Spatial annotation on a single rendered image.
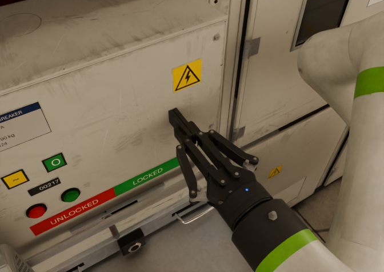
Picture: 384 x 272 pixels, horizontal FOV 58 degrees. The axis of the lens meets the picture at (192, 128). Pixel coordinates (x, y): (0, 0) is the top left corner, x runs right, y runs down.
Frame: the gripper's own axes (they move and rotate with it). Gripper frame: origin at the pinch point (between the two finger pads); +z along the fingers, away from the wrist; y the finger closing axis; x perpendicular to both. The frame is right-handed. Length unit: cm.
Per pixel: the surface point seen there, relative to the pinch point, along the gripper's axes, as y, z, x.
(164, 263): -9.1, -5.3, -38.3
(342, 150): 95, 15, -86
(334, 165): 95, 14, -98
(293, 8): 37.8, 14.3, 4.6
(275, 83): 37.4, 14.2, -17.4
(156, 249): -9.0, -1.4, -38.3
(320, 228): 79, -1, -123
